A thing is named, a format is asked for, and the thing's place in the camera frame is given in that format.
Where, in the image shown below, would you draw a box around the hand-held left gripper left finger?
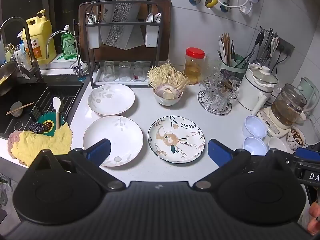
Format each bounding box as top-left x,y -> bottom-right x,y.
30,138 -> 127,192

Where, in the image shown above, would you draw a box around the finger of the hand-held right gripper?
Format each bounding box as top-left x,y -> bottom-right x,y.
291,147 -> 320,168

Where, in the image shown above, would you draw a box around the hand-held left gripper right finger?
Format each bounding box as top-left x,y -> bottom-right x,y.
193,139 -> 292,190

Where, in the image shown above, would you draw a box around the white plate beige flower print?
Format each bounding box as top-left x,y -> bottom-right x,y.
83,116 -> 144,167

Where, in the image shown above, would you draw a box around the small white bowl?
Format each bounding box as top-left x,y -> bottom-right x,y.
268,137 -> 288,153

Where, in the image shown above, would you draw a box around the light blue plastic bowl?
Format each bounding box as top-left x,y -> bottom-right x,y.
242,116 -> 267,139
243,136 -> 268,155

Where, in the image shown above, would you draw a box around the white plate dark leaf print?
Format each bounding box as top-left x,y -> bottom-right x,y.
147,116 -> 206,164

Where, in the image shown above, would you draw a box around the white plate green thistle print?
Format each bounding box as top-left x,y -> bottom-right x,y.
87,84 -> 136,117

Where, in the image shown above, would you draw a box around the person's right hand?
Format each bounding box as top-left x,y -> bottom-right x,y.
308,200 -> 320,235

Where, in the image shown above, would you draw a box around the patterned bowl with grains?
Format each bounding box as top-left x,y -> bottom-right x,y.
286,126 -> 306,151

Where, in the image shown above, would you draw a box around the glass health kettle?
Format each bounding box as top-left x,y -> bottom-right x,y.
257,84 -> 308,138

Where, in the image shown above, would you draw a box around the green silicone mat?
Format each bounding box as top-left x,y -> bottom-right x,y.
36,112 -> 68,137

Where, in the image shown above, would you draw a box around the yellow dish cloth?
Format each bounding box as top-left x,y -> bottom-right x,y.
10,125 -> 73,167

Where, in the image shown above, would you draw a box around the pale green kettle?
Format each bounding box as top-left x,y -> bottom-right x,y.
299,77 -> 320,113

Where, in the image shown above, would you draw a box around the white silicone spatula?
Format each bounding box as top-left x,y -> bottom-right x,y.
52,97 -> 62,130

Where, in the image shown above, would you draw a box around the steel wool scrubber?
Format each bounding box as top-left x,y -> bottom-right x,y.
28,122 -> 49,133

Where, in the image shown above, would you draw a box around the white drip tray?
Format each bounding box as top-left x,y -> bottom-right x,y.
95,65 -> 153,85

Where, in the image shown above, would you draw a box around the white electric pot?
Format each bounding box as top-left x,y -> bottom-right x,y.
236,64 -> 279,115

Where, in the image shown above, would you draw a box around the white bowl with mushrooms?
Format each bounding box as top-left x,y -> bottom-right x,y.
153,86 -> 183,106

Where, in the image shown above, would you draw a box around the black kitchen sink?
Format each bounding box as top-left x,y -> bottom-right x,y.
0,75 -> 87,140

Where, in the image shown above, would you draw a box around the clear drinking glass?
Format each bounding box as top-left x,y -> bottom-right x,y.
103,60 -> 116,82
133,61 -> 147,82
119,61 -> 132,82

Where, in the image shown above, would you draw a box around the cut purple shallot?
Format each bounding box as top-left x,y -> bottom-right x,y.
155,84 -> 180,99

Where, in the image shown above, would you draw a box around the green chopstick holder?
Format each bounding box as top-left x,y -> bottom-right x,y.
220,54 -> 248,80

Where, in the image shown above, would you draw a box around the chrome kitchen faucet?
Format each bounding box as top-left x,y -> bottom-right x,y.
46,30 -> 84,78

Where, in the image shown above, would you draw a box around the wooden chopsticks pair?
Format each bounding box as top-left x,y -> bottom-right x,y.
5,102 -> 34,115

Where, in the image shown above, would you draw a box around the pink dish cloth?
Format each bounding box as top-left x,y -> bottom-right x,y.
7,130 -> 23,159

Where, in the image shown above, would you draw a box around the red lid glass jar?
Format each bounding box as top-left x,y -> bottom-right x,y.
184,47 -> 205,85

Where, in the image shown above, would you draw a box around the bundle of chopsticks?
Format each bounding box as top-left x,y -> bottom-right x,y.
219,32 -> 235,65

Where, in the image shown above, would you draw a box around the dark kitchen faucet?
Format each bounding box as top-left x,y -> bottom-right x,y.
0,17 -> 44,82

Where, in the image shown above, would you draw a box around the green dish soap bottle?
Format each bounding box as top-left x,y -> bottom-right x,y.
61,25 -> 79,60

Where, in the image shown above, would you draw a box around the hanging kitchen utensils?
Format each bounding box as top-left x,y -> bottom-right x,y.
254,26 -> 280,64

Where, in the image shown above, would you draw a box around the white rack holder cup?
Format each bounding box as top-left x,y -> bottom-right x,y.
86,26 -> 102,49
145,26 -> 160,48

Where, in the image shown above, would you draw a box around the plain steel cleaver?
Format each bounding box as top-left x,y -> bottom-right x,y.
100,5 -> 146,51

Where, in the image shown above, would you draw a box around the metal pan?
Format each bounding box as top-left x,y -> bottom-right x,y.
0,61 -> 19,97

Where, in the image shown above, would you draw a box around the brown cutting board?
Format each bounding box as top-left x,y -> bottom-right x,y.
78,0 -> 172,63

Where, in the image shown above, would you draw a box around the yellow detergent bottle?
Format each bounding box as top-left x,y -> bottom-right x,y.
22,9 -> 57,65

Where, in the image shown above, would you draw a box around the hammered steel cleaver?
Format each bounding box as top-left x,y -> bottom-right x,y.
104,1 -> 141,48

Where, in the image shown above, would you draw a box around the black knife rack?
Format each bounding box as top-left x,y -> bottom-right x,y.
84,0 -> 164,88

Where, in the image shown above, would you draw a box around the wire rack with glass cups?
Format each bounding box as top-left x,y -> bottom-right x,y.
197,70 -> 242,115

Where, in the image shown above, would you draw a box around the black wall socket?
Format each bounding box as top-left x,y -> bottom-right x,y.
275,37 -> 295,56

